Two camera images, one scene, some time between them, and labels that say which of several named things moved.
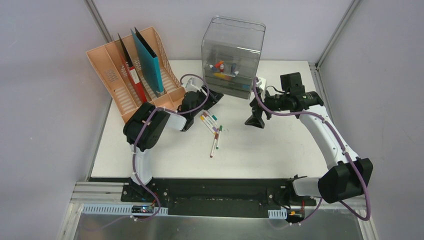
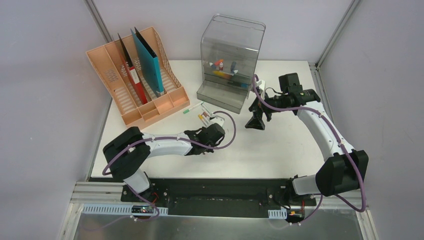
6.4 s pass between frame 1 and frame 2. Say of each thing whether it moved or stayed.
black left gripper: moved
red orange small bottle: stayed
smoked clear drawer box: moved
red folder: stayed
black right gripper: stayed
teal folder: stayed
